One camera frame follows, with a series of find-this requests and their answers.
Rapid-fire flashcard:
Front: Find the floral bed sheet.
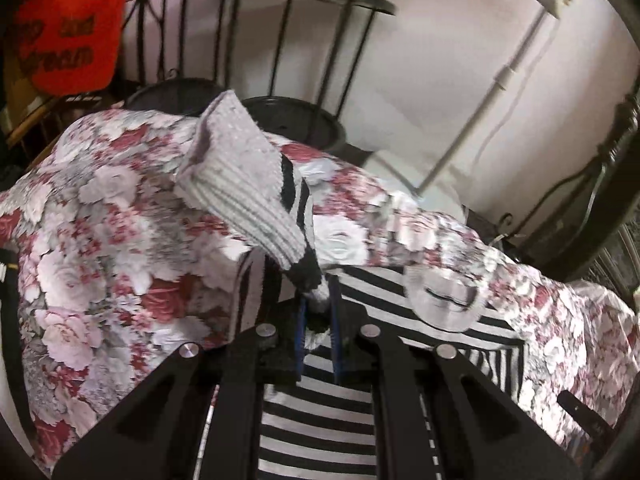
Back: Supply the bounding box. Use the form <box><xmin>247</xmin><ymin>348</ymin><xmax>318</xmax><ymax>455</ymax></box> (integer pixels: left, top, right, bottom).
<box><xmin>0</xmin><ymin>107</ymin><xmax>640</xmax><ymax>478</ymax></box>

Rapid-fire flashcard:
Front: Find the white pole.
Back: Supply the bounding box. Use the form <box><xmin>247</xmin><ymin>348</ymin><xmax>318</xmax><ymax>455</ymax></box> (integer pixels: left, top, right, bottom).
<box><xmin>412</xmin><ymin>7</ymin><xmax>551</xmax><ymax>198</ymax></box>

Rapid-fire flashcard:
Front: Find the grey black striped ribbed sock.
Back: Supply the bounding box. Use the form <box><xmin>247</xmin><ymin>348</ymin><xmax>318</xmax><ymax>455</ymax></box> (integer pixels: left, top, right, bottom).
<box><xmin>173</xmin><ymin>89</ymin><xmax>335</xmax><ymax>348</ymax></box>

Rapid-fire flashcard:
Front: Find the black white striped garment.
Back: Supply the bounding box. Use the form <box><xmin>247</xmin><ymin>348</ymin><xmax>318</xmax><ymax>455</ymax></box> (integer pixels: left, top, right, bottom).
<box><xmin>227</xmin><ymin>247</ymin><xmax>526</xmax><ymax>480</ymax></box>

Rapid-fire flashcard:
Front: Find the black metal bed frame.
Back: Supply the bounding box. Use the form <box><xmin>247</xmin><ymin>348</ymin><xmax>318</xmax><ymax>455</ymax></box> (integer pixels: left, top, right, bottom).
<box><xmin>492</xmin><ymin>0</ymin><xmax>640</xmax><ymax>281</ymax></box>

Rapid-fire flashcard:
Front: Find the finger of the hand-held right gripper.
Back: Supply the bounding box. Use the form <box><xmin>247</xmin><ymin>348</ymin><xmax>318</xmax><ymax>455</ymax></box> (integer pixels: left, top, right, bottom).
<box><xmin>556</xmin><ymin>389</ymin><xmax>617</xmax><ymax>443</ymax></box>

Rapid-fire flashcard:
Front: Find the pale grey sock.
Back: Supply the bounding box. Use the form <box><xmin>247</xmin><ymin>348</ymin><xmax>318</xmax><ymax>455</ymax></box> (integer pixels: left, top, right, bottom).
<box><xmin>404</xmin><ymin>265</ymin><xmax>482</xmax><ymax>332</ymax></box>

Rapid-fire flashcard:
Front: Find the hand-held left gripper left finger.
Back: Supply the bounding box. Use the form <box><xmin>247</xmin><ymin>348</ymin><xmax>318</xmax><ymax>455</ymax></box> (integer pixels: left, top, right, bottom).
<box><xmin>51</xmin><ymin>299</ymin><xmax>307</xmax><ymax>480</ymax></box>

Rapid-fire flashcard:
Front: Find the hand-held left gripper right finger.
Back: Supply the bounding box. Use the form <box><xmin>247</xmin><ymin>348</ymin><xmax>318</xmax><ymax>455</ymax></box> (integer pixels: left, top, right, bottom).
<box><xmin>326</xmin><ymin>276</ymin><xmax>584</xmax><ymax>480</ymax></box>

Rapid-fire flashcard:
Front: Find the orange printed cloth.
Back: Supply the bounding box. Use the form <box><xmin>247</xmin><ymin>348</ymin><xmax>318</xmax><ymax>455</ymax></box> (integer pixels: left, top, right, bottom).
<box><xmin>12</xmin><ymin>0</ymin><xmax>130</xmax><ymax>97</ymax></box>

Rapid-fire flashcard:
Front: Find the dark ornate patterned panel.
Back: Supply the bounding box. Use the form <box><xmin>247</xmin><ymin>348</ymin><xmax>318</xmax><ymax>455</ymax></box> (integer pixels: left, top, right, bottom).
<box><xmin>582</xmin><ymin>222</ymin><xmax>640</xmax><ymax>293</ymax></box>

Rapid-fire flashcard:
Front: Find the black round stool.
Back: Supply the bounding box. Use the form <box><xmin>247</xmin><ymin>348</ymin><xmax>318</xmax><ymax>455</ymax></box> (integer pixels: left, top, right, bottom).
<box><xmin>242</xmin><ymin>96</ymin><xmax>346</xmax><ymax>152</ymax></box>
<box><xmin>124</xmin><ymin>77</ymin><xmax>226</xmax><ymax>113</ymax></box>

